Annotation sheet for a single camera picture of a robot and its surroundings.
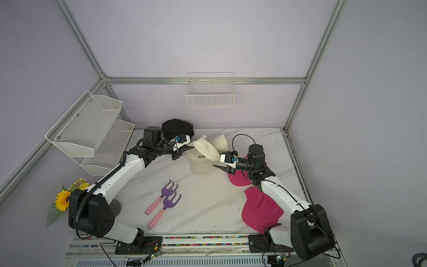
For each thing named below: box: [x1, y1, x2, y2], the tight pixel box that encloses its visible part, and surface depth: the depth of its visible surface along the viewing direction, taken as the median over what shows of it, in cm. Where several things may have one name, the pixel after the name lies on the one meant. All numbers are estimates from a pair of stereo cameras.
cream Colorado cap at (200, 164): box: [184, 147, 220, 175], surface depth 101 cm
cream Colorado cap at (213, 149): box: [192, 134, 228, 162], surface depth 73 cm
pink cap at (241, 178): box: [227, 170, 253, 187], surface depth 95 cm
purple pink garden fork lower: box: [147, 191, 182, 230], surface depth 87 cm
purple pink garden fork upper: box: [144, 179, 179, 216], surface depth 91 cm
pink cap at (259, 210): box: [241, 186, 285, 235], surface depth 83 cm
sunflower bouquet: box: [46, 178, 91, 228], surface depth 63 cm
